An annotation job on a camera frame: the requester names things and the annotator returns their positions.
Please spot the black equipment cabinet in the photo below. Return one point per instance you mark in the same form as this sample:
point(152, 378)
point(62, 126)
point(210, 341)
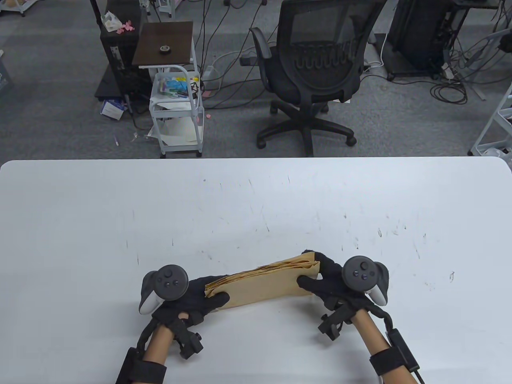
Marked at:
point(416, 36)

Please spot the person's right forearm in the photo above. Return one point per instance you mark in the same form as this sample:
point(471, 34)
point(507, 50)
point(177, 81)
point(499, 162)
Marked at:
point(372, 336)

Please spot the white metal rack frame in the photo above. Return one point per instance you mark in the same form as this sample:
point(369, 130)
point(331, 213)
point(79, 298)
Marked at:
point(490, 128)

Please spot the white and blue box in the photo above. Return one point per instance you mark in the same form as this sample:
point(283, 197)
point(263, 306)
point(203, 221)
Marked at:
point(112, 110)

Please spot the black sensor box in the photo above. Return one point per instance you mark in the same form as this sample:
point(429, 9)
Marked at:
point(126, 368)
point(404, 350)

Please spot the grey right hand controller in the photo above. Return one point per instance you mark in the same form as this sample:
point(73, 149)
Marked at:
point(362, 274)

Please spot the white cart with brown top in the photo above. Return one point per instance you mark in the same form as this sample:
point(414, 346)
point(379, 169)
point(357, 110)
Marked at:
point(164, 40)

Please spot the clear plastic bag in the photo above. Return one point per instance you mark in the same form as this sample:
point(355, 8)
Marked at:
point(110, 20)

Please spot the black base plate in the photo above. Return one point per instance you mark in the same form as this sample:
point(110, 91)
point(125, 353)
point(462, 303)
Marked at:
point(106, 86)

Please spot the crumpled plastic bag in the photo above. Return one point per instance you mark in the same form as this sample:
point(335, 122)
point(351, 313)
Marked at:
point(496, 152)

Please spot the grey left hand controller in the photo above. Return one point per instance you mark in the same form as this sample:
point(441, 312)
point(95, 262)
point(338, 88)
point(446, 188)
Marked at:
point(170, 282)

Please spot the grey hand controller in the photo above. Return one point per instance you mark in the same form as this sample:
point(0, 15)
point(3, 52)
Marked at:
point(170, 282)
point(362, 274)

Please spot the person's right hand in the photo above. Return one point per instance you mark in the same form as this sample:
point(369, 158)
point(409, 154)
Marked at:
point(330, 288)

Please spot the person's left forearm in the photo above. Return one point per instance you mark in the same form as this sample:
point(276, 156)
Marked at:
point(160, 344)

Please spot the black right sensor box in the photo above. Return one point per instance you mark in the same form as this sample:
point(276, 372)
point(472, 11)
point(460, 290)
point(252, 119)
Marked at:
point(404, 350)

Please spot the white stand legs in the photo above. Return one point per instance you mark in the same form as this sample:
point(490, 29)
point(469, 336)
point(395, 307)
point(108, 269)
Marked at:
point(164, 7)

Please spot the white trolley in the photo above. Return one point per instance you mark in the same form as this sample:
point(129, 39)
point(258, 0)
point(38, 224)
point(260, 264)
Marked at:
point(18, 6)

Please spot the blue packet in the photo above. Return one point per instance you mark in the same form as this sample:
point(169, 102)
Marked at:
point(175, 84)

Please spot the person's left hand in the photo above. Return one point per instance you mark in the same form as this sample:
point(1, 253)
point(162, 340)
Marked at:
point(194, 302)

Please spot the black left sensor box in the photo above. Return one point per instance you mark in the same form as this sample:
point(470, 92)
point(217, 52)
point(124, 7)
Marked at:
point(126, 368)

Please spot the black mesh office chair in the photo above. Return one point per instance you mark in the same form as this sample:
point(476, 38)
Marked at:
point(320, 80)

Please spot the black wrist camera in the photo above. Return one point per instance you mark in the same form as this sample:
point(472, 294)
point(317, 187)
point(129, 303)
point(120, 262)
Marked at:
point(190, 342)
point(331, 326)

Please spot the pink paper scraps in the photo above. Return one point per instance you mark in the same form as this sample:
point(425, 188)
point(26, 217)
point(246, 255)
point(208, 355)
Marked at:
point(127, 27)

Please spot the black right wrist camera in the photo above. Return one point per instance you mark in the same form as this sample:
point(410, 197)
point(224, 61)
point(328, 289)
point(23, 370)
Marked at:
point(331, 326)

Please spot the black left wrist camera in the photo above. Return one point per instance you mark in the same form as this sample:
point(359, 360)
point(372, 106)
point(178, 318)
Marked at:
point(190, 342)

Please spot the white paper sheets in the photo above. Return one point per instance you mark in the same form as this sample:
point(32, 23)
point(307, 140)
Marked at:
point(178, 134)

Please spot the black computer tower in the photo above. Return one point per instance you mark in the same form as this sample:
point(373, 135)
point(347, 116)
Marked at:
point(120, 52)

